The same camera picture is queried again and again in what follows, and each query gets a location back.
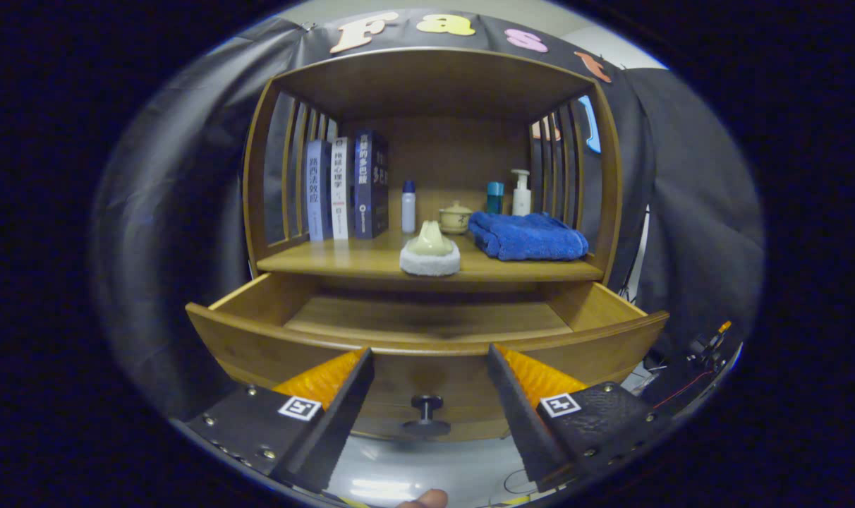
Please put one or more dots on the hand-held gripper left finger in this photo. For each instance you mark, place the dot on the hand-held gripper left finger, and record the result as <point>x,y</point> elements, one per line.
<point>332,423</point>

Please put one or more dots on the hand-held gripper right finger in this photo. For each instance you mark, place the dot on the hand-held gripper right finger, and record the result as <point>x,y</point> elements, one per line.
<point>523,423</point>

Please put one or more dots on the wooden drawer with black knob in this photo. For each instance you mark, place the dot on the wooden drawer with black knob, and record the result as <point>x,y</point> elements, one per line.
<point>427,367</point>

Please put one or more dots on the cream scrub brush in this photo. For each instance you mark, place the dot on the cream scrub brush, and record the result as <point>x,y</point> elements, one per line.
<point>429,257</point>

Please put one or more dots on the wooden countertop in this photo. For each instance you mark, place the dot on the wooden countertop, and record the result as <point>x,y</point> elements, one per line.
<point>343,261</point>

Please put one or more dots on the wooden cabinet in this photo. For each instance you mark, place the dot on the wooden cabinet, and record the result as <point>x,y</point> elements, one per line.
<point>434,85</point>

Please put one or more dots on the folded blue towel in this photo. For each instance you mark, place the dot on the folded blue towel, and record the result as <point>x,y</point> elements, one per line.
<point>530,236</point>

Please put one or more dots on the black and orange gripper device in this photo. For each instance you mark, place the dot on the black and orange gripper device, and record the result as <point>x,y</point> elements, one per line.
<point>702,349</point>

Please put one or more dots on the cream lidded teacup with saucer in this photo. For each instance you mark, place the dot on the cream lidded teacup with saucer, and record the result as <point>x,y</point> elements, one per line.
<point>456,219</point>

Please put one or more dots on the white bottle with blue cap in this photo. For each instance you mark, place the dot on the white bottle with blue cap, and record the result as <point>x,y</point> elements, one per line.
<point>408,212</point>

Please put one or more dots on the white pump bottle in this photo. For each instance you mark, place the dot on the white pump bottle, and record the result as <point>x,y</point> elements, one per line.
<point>520,197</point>

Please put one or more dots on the teal bottle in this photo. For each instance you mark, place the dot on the teal bottle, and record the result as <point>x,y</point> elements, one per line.
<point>494,197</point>

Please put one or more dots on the light blue book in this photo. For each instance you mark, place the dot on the light blue book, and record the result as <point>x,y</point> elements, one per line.
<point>318,190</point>

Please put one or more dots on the white book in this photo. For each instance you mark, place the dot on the white book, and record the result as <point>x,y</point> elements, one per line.
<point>341,187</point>

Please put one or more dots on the dark blue book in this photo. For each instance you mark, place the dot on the dark blue book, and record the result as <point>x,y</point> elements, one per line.
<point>367,187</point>

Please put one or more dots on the black backdrop cloth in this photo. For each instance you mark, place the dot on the black backdrop cloth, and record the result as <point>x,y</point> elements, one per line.
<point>180,212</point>

